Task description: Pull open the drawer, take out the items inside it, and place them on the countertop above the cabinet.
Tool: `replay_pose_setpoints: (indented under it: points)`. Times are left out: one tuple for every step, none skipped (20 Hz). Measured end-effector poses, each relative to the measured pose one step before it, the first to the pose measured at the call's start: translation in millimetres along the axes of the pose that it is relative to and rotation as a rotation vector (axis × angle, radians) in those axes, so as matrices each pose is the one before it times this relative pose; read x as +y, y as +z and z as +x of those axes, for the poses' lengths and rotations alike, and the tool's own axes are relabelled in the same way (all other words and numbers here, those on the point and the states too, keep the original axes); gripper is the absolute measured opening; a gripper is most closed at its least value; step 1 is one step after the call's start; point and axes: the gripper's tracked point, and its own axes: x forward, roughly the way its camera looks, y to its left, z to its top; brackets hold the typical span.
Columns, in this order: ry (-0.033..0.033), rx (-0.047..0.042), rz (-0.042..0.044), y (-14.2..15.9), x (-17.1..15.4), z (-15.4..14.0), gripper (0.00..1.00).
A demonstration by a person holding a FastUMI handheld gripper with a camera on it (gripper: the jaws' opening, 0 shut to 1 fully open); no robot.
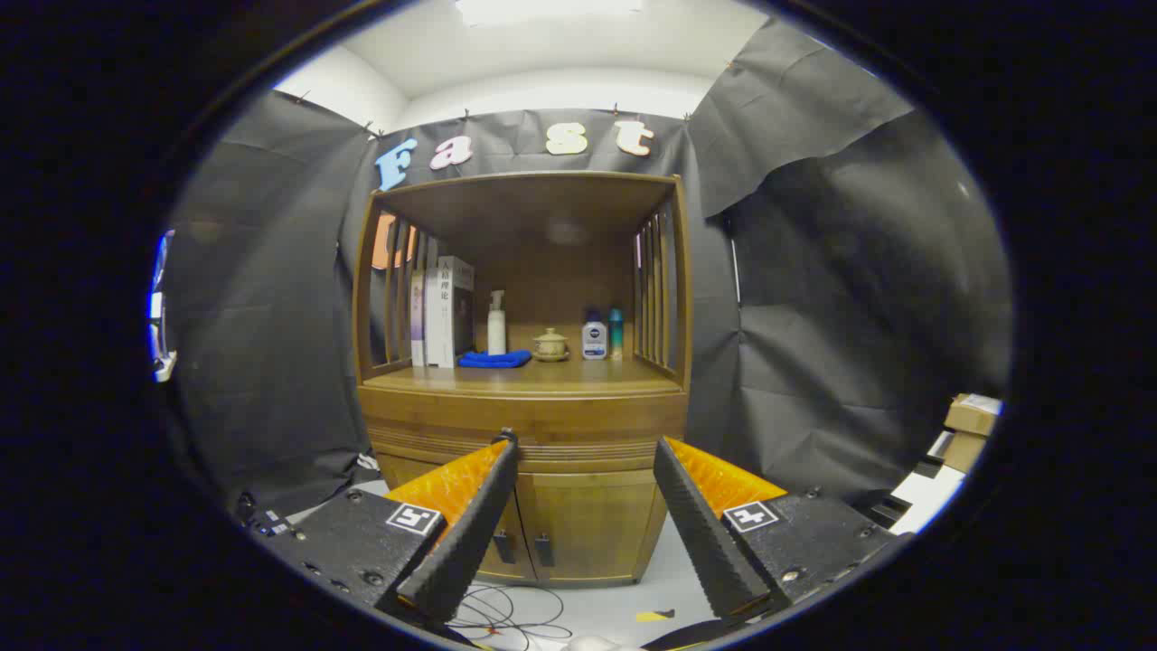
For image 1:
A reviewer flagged wooden cabinet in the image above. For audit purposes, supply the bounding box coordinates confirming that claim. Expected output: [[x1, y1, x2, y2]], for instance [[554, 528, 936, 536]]
[[353, 172, 692, 587]]

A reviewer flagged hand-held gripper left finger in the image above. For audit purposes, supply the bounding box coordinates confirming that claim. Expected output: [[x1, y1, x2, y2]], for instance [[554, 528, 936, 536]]
[[258, 432, 522, 625]]

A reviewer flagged purple and white book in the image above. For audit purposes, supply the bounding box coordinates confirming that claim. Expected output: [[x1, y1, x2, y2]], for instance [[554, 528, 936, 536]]
[[411, 271, 428, 367]]

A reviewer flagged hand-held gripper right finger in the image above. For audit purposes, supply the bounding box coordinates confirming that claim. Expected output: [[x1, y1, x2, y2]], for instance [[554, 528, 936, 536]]
[[653, 437, 909, 627]]

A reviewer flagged white flat board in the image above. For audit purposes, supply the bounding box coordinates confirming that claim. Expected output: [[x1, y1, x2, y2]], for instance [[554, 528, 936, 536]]
[[890, 466, 968, 534]]

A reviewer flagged white and blue equipment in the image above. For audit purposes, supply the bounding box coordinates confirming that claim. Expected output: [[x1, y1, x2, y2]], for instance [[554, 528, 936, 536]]
[[149, 231, 177, 382]]

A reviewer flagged cardboard box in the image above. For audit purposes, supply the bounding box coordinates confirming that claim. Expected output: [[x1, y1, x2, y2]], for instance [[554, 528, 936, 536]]
[[945, 393, 1002, 437], [940, 431, 988, 474]]

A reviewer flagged white book with dark cover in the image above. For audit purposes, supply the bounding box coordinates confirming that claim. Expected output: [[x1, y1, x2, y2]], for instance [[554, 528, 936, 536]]
[[425, 256, 475, 368]]

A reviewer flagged ceiling light panel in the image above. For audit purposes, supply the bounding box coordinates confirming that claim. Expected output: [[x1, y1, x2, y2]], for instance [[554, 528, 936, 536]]
[[455, 0, 644, 26]]

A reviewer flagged wooden countertop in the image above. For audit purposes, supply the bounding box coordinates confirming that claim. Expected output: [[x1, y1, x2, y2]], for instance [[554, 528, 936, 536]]
[[362, 357, 683, 395]]

